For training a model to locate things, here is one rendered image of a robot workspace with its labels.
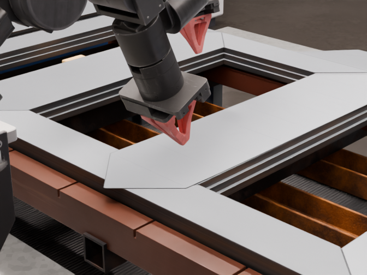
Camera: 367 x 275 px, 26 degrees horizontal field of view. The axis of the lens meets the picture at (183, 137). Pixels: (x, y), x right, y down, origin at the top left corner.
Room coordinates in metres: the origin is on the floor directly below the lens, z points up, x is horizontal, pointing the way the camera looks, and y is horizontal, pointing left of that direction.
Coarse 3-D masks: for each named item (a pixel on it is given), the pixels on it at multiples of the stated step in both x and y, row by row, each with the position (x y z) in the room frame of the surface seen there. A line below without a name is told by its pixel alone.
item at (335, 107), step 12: (288, 84) 1.55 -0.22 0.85; (276, 96) 1.48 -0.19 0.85; (288, 96) 1.48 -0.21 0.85; (300, 96) 1.48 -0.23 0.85; (312, 96) 1.48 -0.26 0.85; (324, 96) 1.48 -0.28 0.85; (312, 108) 1.42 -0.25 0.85; (324, 108) 1.42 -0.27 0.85; (336, 108) 1.42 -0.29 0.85; (348, 108) 1.42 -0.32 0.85
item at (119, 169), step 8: (112, 160) 1.18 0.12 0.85; (120, 160) 1.18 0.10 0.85; (112, 168) 1.15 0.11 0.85; (120, 168) 1.15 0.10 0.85; (128, 168) 1.15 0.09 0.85; (136, 168) 1.15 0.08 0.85; (144, 168) 1.15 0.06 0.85; (112, 176) 1.12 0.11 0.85; (120, 176) 1.12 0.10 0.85; (128, 176) 1.12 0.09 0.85; (136, 176) 1.12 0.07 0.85; (144, 176) 1.12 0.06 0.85; (152, 176) 1.12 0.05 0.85; (160, 176) 1.12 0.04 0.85; (128, 184) 1.10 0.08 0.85; (136, 184) 1.10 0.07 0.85; (144, 184) 1.10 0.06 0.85; (152, 184) 1.10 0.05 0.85; (160, 184) 1.10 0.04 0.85; (168, 184) 1.10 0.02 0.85; (176, 184) 1.10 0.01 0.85
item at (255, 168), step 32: (96, 32) 1.96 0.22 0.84; (0, 64) 1.75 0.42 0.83; (192, 64) 1.72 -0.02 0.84; (256, 64) 1.73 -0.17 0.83; (96, 96) 1.52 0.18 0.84; (320, 128) 1.33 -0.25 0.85; (352, 128) 1.38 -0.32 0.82; (64, 160) 1.19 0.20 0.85; (256, 160) 1.20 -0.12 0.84; (288, 160) 1.24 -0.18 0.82; (128, 192) 1.08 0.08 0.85; (224, 192) 1.12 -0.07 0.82; (192, 224) 0.98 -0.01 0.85; (256, 256) 0.90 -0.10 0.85
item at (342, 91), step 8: (304, 80) 1.58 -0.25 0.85; (312, 80) 1.58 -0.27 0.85; (320, 80) 1.58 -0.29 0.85; (328, 80) 1.58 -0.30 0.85; (304, 88) 1.53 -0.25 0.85; (312, 88) 1.53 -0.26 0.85; (320, 88) 1.53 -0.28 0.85; (328, 88) 1.53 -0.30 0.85; (336, 88) 1.53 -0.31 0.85; (344, 88) 1.53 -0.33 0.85; (352, 88) 1.53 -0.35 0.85; (336, 96) 1.48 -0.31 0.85; (344, 96) 1.48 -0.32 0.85; (352, 96) 1.48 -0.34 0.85; (360, 96) 1.48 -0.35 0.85; (360, 104) 1.44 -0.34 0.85
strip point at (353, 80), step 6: (324, 78) 1.59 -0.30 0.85; (330, 78) 1.59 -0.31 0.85; (336, 78) 1.59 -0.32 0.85; (342, 78) 1.59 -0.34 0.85; (348, 78) 1.59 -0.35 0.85; (354, 78) 1.59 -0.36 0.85; (360, 78) 1.59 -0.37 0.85; (366, 78) 1.59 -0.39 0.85; (348, 84) 1.55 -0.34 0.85; (354, 84) 1.55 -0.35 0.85; (360, 84) 1.55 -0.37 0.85; (366, 84) 1.55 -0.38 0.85; (366, 90) 1.52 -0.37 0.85
